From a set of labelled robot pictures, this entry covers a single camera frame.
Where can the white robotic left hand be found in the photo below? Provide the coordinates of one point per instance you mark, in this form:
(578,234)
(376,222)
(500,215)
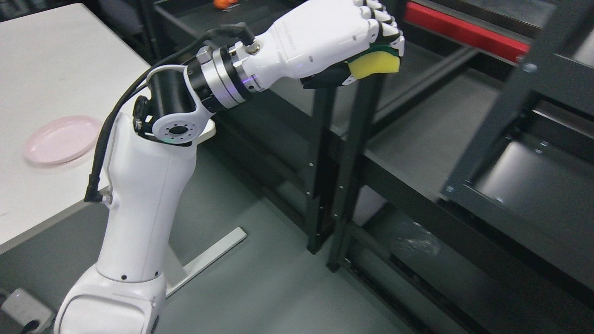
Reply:
(313,41)

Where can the green and yellow sponge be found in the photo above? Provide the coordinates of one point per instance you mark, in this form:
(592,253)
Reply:
(379,59)

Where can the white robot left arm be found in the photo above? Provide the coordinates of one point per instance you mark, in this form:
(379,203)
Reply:
(151,156)

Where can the orange toy on shelf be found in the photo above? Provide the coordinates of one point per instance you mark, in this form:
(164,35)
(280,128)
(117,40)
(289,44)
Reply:
(225,4)

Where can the grey metal shelf cart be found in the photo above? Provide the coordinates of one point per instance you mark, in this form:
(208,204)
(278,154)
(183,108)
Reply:
(529,168)

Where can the black metal shelving rack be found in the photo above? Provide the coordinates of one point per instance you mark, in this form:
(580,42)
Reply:
(340,193)

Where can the pink plate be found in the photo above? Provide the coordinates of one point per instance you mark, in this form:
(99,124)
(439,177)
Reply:
(62,140)

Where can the white power strip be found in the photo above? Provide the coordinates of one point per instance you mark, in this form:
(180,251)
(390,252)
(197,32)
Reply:
(24,308)

